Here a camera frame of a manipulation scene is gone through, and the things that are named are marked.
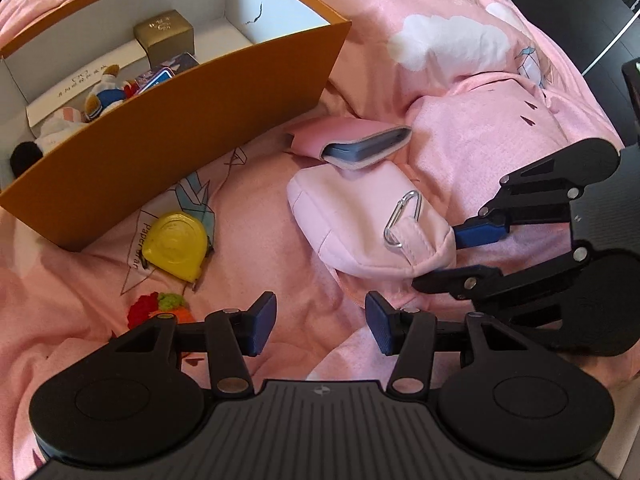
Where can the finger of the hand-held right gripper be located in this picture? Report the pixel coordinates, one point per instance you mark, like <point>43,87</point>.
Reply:
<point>480,234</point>
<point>450,282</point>

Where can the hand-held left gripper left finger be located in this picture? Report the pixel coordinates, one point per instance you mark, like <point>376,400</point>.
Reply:
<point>262,322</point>

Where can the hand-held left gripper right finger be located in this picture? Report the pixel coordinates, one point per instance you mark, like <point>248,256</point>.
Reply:
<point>380,327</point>

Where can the pink zipper pouch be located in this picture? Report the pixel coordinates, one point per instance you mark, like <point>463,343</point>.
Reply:
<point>340,210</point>

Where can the orange cardboard box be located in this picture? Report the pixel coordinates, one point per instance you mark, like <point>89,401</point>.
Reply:
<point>175,135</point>

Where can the plush dog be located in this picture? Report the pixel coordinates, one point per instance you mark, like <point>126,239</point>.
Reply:
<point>105,92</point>

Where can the white plush with striped hat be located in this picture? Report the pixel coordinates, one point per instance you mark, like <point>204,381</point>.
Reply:
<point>55,127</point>

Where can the silver carabiner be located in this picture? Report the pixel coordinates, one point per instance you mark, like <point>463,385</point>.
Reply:
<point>400,215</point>

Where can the red green crochet toy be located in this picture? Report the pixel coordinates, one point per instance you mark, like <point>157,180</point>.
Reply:
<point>150,307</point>

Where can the yellow tape measure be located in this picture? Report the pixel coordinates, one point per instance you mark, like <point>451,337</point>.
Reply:
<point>175,245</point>

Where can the blue-grey power bank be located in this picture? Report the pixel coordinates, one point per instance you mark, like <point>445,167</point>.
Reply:
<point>370,149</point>

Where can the pink printed bedsheet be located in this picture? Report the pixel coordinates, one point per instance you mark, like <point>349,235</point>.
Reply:
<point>450,85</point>

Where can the pink fabric sleeve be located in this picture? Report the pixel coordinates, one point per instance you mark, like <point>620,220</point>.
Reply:
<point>330,132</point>

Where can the black cabinet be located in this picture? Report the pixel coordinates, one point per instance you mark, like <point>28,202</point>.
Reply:
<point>575,5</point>

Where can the blue card packet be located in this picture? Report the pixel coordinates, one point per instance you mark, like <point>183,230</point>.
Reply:
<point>156,80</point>

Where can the dark small packet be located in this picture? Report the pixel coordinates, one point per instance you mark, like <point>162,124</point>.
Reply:
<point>181,61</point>

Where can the flat white printed box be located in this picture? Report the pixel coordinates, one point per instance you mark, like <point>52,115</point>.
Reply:
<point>65,92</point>

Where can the gold gift box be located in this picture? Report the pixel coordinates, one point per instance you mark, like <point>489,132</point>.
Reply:
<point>165,35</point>

